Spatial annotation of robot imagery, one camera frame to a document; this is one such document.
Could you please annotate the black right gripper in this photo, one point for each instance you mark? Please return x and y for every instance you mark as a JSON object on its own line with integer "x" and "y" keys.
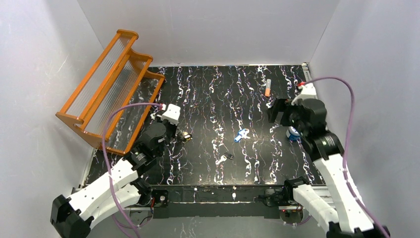
{"x": 282, "y": 110}

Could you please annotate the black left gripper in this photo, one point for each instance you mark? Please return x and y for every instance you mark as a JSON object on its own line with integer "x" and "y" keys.
{"x": 171, "y": 130}

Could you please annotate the blue key tag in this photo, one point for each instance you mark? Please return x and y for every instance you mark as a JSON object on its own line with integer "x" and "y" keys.
{"x": 238, "y": 138}
{"x": 243, "y": 133}

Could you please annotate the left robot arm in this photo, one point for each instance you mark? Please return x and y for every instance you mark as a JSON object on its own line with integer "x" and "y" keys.
{"x": 111, "y": 184}

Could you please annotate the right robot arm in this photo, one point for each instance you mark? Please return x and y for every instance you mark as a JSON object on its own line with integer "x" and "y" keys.
{"x": 331, "y": 177}

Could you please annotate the blue white round jar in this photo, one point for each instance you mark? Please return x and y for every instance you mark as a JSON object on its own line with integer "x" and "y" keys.
{"x": 292, "y": 134}

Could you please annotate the orange white marker pen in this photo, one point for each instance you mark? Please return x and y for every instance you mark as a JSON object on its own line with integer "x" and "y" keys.
{"x": 267, "y": 88}

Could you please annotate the black key fob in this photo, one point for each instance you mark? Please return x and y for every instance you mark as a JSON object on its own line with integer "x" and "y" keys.
{"x": 226, "y": 156}

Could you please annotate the orange wooden shelf rack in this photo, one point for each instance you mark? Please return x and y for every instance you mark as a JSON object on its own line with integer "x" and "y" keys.
{"x": 119, "y": 77}

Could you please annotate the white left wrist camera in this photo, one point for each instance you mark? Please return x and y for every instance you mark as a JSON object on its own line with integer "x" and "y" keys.
{"x": 171, "y": 113}

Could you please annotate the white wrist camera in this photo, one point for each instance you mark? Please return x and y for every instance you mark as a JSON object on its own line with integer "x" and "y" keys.
{"x": 171, "y": 113}
{"x": 307, "y": 91}

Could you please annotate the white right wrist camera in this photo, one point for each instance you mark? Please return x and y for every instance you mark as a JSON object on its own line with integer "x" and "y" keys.
{"x": 307, "y": 91}

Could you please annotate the aluminium frame rail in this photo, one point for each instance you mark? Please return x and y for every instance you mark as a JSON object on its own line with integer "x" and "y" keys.
{"x": 224, "y": 201}

